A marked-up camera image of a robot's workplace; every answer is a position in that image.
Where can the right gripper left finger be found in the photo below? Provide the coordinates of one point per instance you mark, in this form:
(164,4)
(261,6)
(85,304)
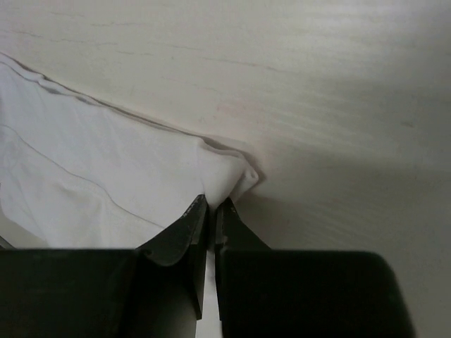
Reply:
(183,245)

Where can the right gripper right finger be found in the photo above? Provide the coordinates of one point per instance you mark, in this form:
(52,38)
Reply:
(230,233)

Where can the white skirt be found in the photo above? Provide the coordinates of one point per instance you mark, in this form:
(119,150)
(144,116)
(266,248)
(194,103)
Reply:
(77,174)

